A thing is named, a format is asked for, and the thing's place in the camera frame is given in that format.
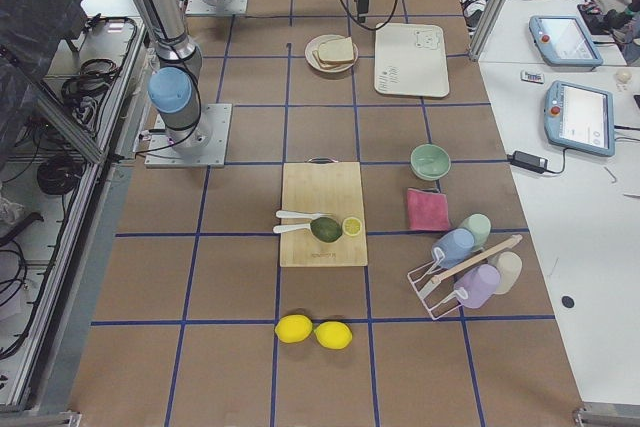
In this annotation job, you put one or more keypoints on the bread slice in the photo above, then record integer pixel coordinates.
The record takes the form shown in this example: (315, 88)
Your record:
(337, 50)
(324, 65)

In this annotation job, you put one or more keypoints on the white round plate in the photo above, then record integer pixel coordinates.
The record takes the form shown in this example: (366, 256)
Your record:
(313, 45)

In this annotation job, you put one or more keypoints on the cream bear tray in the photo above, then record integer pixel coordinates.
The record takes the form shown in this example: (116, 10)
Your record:
(410, 60)

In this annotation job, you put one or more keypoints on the green bowl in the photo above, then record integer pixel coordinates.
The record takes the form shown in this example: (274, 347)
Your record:
(430, 162)

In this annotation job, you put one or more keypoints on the blue teach pendant far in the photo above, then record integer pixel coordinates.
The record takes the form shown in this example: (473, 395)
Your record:
(564, 41)

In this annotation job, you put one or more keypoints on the blue teach pendant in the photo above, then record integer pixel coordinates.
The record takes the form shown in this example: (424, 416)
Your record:
(580, 118)
(564, 41)

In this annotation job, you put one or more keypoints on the bamboo cutting board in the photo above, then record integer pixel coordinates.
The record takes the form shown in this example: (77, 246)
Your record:
(334, 190)

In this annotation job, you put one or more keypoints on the pink cloth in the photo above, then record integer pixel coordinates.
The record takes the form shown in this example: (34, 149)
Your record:
(427, 211)

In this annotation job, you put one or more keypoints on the white spoon upper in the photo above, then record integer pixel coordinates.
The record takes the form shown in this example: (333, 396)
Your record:
(286, 214)

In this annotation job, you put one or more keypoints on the white spoon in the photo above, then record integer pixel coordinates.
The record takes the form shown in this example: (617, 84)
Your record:
(286, 214)
(281, 229)

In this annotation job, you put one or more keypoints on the black power adapter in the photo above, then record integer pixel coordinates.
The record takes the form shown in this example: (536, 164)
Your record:
(528, 162)

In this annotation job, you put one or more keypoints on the lemon half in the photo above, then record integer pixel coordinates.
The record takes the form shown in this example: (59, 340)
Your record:
(352, 226)

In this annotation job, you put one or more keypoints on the avocado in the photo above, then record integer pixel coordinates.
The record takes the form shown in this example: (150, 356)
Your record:
(326, 229)

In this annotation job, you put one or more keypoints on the blue teach pendant near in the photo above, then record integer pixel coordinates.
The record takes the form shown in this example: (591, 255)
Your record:
(580, 118)

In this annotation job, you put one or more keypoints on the white spoon lower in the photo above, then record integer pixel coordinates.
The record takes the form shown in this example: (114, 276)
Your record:
(281, 229)

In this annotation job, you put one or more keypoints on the green cup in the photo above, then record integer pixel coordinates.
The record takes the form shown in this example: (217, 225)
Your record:
(479, 225)

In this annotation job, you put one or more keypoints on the blue cup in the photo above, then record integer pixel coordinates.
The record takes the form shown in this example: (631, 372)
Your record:
(452, 248)

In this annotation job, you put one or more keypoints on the beige cup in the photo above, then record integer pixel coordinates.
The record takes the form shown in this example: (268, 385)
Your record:
(509, 266)

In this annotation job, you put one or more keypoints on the purple cup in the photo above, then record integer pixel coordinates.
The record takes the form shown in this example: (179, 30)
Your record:
(475, 287)

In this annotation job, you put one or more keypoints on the yellow lemon left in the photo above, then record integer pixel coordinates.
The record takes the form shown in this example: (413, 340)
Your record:
(293, 328)

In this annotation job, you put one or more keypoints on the yellow lemon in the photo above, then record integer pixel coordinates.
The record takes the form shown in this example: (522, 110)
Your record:
(333, 335)
(293, 328)

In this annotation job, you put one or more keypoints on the yellow lemon right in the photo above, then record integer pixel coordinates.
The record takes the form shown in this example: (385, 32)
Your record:
(333, 335)

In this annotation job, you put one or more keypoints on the aluminium frame post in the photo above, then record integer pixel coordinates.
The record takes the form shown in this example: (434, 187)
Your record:
(492, 2)

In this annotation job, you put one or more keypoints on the white wire cup rack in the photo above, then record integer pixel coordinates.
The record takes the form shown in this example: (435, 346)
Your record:
(434, 287)

